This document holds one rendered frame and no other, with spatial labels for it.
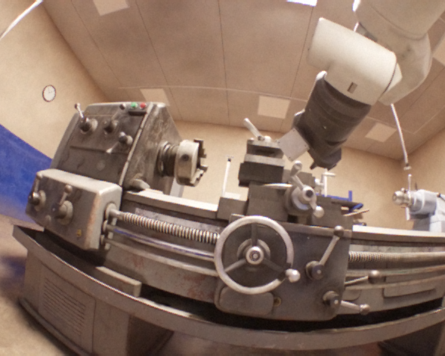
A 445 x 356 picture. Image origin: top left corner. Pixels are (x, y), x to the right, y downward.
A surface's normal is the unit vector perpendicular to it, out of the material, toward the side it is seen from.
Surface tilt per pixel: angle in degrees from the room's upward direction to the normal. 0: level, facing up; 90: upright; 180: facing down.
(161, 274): 90
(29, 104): 90
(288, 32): 180
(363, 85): 162
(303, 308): 90
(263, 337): 90
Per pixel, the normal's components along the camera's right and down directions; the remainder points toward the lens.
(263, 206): -0.07, -0.33
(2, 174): 0.98, 0.16
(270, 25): -0.19, 0.93
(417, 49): 0.00, 0.68
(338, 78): -0.49, 0.83
